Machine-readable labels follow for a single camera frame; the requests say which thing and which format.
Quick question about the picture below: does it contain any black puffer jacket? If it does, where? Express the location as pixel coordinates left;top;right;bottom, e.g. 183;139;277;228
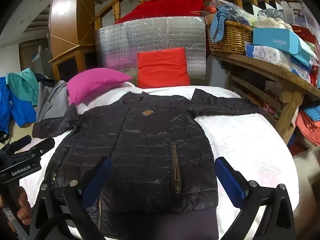
32;89;269;240

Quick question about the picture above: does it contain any pink pillow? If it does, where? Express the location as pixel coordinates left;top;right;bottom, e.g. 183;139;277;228
66;67;133;105

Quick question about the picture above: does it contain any person's left hand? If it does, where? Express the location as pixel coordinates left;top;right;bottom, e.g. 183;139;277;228
15;187;32;227

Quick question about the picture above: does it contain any blue cardboard box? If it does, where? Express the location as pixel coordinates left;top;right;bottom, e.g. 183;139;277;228
252;27;313;67

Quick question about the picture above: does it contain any curved wooden column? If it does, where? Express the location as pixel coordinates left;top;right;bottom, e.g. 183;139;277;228
49;0;97;80

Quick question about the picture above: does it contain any silver insulation sheet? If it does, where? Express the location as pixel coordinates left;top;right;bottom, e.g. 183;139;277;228
96;16;207;88

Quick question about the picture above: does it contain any red cloth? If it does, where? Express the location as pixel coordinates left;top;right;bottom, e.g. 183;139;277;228
114;0;212;25

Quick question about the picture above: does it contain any white shopping bag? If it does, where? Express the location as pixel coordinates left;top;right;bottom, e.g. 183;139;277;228
280;1;306;26

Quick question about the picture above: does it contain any coral folded cloth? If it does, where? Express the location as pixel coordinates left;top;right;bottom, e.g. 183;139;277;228
295;110;320;147

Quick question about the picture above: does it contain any teal garment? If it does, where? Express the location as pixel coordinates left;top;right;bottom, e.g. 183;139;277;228
6;67;40;107

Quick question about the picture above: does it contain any red pillow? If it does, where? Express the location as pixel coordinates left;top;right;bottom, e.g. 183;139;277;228
137;47;191;89

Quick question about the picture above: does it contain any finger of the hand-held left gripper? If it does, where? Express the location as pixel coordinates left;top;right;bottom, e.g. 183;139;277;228
24;137;55;159
5;135;32;155

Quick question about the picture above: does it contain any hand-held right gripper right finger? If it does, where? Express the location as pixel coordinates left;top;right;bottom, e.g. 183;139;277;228
214;156;297;240

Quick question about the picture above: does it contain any blue garment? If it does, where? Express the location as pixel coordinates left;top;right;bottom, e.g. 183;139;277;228
0;76;37;135

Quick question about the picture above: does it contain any wicker basket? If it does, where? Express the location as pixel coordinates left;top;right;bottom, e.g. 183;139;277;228
208;20;253;55

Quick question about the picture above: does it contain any cream knitted cloth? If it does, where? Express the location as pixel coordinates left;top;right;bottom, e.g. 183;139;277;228
254;16;293;30

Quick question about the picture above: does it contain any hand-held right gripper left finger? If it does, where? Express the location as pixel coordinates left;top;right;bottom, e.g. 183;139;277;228
32;156;113;240

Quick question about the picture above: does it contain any blue cloth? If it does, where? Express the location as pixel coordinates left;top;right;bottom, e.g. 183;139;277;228
209;6;243;43

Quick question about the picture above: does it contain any white printed package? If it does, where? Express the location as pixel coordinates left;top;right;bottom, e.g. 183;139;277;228
245;42;293;68

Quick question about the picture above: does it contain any white bedspread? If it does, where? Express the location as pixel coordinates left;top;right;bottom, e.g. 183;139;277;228
19;85;300;240

